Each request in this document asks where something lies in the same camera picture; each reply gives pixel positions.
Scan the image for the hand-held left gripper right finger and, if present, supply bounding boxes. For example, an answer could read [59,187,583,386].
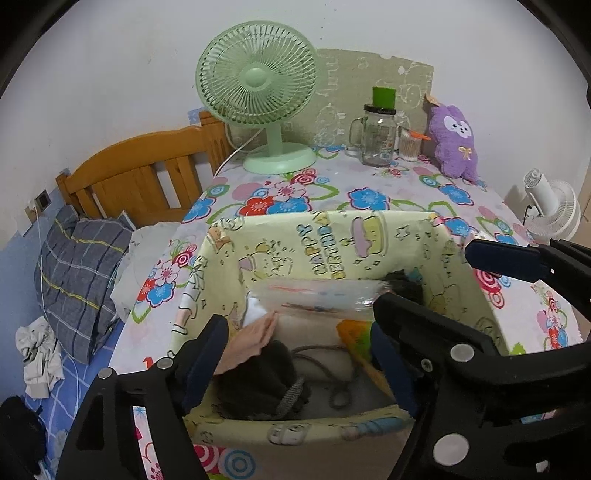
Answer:
[368,320,419,418]

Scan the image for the purple plush bunny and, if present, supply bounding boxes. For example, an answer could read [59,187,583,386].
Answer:
[425,95,481,182]

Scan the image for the black plastic bag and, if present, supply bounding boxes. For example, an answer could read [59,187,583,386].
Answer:
[385,271,424,305]

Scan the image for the grey plaid pillow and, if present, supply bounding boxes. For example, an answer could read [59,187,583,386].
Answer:
[34,205,134,365]

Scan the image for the cotton swab jar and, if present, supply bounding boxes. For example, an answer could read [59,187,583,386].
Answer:
[397,127,430,162]

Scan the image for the dark grey knit cloth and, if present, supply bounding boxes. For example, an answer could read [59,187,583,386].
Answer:
[215,342,311,418]

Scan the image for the green plastic cup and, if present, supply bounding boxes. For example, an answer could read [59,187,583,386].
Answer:
[373,86,397,110]

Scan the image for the grey cord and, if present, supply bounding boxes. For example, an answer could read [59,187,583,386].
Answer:
[291,344,360,409]

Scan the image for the green printed board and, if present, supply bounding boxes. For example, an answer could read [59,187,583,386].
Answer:
[305,48,435,155]

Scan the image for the glass mason jar mug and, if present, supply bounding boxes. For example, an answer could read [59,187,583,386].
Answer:
[349,104,399,167]

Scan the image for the crumpled white cloth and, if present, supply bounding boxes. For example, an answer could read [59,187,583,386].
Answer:
[15,318,64,398]

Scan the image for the blue checked bedsheet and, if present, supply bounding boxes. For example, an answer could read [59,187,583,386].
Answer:
[23,318,125,480]

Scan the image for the white bedding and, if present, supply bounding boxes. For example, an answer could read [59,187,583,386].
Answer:
[113,222,195,319]

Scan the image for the clear plastic bag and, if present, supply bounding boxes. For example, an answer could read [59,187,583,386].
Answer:
[245,277,393,324]

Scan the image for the pink cloth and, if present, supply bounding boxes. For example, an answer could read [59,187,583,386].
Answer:
[215,314,279,374]

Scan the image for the yellow fabric storage box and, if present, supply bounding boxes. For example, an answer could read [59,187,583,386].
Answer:
[171,210,511,448]

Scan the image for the green desk fan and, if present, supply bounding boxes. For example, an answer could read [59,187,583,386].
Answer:
[195,22,319,175]

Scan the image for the wooden headboard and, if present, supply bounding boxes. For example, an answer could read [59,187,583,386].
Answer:
[56,111,232,229]

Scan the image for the white fan cable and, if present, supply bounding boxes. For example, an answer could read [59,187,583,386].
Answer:
[212,128,262,178]

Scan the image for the white fan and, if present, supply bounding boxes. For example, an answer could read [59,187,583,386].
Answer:
[522,168,581,243]

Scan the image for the floral tablecloth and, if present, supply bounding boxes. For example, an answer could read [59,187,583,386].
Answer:
[111,145,585,480]

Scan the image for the orange green soft toy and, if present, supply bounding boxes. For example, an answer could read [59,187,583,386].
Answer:
[336,320,384,370]

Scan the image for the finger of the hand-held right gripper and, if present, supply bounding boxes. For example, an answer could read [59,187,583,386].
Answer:
[465,239,591,296]
[372,292,591,417]

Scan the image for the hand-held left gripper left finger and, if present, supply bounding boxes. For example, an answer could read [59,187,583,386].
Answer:
[55,314,230,480]

